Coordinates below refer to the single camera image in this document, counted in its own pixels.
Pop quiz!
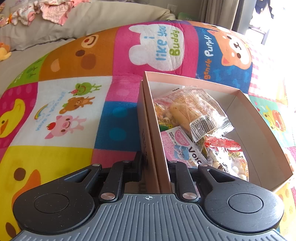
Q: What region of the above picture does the beige curtain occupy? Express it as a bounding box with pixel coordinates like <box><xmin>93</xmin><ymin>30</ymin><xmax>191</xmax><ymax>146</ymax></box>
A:
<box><xmin>201</xmin><ymin>0</ymin><xmax>241</xmax><ymax>29</ymax></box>

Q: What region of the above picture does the pink snack packet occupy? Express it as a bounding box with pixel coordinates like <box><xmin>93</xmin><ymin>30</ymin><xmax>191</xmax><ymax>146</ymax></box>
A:
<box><xmin>160</xmin><ymin>126</ymin><xmax>209</xmax><ymax>168</ymax></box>

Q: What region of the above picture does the colourful printed blanket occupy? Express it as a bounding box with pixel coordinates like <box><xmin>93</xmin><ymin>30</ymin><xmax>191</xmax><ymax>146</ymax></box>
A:
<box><xmin>0</xmin><ymin>20</ymin><xmax>296</xmax><ymax>241</ymax></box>

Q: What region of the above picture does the red white snack packet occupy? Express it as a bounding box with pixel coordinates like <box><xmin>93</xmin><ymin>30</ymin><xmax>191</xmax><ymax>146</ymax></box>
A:
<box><xmin>204</xmin><ymin>135</ymin><xmax>250</xmax><ymax>182</ymax></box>

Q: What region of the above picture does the orange stuffed toy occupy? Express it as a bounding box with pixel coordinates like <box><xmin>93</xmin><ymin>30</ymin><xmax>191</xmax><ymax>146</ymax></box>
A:
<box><xmin>0</xmin><ymin>43</ymin><xmax>12</xmax><ymax>62</ymax></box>

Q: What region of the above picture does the pile of pink clothes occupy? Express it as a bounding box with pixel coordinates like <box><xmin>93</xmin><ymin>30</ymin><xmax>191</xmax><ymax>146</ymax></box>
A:
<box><xmin>0</xmin><ymin>0</ymin><xmax>82</xmax><ymax>26</ymax></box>

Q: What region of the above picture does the pink cardboard box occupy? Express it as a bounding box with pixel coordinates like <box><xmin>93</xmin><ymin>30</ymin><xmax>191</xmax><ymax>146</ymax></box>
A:
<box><xmin>137</xmin><ymin>71</ymin><xmax>294</xmax><ymax>194</ymax></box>

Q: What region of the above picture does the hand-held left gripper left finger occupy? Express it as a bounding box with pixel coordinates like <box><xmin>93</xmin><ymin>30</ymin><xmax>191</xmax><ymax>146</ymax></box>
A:
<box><xmin>60</xmin><ymin>151</ymin><xmax>143</xmax><ymax>202</ymax></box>

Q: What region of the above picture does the green box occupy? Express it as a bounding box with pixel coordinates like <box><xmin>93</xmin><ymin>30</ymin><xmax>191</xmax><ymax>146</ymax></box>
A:
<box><xmin>177</xmin><ymin>11</ymin><xmax>193</xmax><ymax>21</ymax></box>

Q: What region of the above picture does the clear bread snack packet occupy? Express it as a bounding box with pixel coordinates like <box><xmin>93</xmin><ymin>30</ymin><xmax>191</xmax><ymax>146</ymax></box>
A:
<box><xmin>153</xmin><ymin>85</ymin><xmax>234</xmax><ymax>142</ymax></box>

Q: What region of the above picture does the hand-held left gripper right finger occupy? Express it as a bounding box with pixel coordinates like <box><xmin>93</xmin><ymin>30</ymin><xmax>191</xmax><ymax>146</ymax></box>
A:
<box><xmin>166</xmin><ymin>161</ymin><xmax>237</xmax><ymax>200</ymax></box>

